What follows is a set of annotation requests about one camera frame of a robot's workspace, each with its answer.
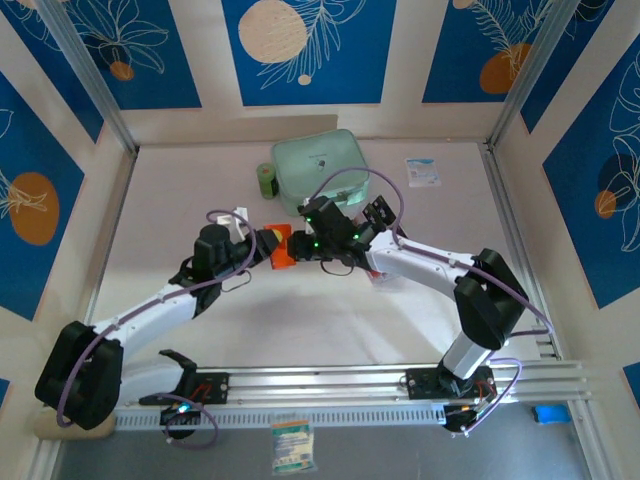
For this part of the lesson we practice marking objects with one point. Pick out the orange card holder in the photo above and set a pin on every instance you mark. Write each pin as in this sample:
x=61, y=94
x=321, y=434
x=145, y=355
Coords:
x=282, y=260

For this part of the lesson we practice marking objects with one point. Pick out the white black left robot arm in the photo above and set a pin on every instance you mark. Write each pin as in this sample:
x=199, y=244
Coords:
x=150, y=310

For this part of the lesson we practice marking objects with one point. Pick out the white card with red circle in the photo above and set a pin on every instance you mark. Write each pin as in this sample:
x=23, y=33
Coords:
x=382, y=279

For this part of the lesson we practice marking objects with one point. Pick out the green cylinder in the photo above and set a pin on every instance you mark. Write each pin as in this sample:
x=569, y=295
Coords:
x=266, y=180

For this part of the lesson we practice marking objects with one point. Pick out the mint green zip pouch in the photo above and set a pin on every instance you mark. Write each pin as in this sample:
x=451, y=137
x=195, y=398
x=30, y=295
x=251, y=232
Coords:
x=315, y=150

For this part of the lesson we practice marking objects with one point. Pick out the white blue sachet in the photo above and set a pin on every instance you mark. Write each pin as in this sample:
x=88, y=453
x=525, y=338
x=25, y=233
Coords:
x=423, y=172

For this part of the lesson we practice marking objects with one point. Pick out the green white plastic packet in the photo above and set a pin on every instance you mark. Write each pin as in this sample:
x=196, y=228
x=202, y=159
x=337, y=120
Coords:
x=292, y=445

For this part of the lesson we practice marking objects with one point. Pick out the beige foam pad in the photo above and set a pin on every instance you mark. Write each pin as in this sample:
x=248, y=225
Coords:
x=50, y=432

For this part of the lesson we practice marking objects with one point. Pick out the blue sponge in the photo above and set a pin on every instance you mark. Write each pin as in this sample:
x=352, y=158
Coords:
x=551, y=414

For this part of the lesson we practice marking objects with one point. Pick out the aluminium side rail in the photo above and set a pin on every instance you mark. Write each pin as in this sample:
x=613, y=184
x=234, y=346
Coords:
x=517, y=250
x=108, y=250

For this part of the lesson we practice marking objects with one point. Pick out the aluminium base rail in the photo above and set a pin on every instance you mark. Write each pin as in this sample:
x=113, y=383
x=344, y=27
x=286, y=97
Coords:
x=320, y=382

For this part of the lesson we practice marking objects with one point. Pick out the black electronics bracket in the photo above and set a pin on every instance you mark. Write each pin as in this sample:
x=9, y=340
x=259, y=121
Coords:
x=457, y=422
x=172, y=417

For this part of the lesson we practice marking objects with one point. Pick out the aluminium frame post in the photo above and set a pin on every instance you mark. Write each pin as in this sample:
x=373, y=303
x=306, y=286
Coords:
x=95, y=75
x=531, y=75

